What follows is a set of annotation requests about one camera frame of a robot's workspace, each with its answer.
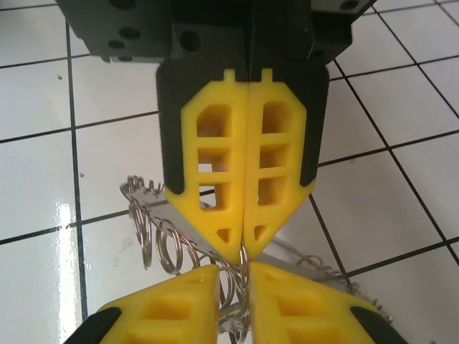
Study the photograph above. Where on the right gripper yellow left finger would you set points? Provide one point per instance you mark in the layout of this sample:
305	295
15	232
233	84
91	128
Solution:
161	304

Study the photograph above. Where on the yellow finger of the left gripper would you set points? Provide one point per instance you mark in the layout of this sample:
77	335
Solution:
294	200
190	208

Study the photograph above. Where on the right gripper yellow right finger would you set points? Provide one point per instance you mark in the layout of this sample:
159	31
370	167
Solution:
305	308

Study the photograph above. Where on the metal keyring plate with rings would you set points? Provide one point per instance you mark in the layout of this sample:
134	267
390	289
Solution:
179	218

